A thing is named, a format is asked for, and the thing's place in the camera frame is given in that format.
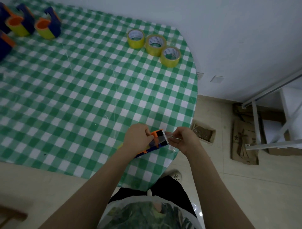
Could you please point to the brown cardboard box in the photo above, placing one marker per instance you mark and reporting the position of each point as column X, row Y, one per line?
column 283, row 148

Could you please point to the person's left forearm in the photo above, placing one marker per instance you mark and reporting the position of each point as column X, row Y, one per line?
column 89, row 191

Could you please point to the clear tape strip end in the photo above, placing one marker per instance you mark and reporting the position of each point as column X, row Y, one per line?
column 168, row 136

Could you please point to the small open cardboard box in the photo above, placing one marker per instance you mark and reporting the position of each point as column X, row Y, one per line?
column 203, row 133

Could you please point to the person's right hand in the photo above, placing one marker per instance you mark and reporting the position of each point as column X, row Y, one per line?
column 188, row 140

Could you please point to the person's white printed shirt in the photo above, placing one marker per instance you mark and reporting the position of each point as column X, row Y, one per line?
column 146, row 214

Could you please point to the person's right fingers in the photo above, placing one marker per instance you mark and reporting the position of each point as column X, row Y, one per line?
column 176, row 138

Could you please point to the blue dispenser with yellow roll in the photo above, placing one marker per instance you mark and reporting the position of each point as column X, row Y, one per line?
column 20, row 23
column 48, row 26

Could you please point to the flat printed cardboard sheet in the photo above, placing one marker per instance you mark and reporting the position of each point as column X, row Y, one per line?
column 244, row 146

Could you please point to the white panel board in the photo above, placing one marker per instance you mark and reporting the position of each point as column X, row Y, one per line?
column 274, row 128

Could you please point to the white wall cover plate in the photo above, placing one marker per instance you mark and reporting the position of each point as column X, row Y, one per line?
column 217, row 79

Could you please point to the person's left hand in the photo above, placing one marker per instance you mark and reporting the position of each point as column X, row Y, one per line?
column 135, row 139

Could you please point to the white wall socket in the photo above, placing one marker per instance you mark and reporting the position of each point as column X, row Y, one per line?
column 200, row 76

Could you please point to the white metal rack frame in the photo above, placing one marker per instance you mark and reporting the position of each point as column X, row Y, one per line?
column 256, row 122

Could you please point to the white perforated clog shoe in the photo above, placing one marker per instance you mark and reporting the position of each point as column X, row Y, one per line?
column 175, row 175

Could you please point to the person's right forearm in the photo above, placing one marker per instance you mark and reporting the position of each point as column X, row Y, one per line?
column 212, row 188

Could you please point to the person's left fingers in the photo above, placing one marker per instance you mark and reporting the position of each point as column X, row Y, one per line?
column 146, row 134

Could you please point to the yellow packing tape roll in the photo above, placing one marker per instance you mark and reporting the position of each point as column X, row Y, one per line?
column 155, row 44
column 170, row 56
column 136, row 39

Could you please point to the person's black trousers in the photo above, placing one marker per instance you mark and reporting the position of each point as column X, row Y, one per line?
column 169, row 191

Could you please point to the blue orange tape dispenser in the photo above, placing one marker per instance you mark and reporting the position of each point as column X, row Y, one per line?
column 3, row 16
column 157, row 141
column 5, row 46

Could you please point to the green white checkered tablecloth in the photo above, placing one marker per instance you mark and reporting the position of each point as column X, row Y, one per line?
column 82, row 94

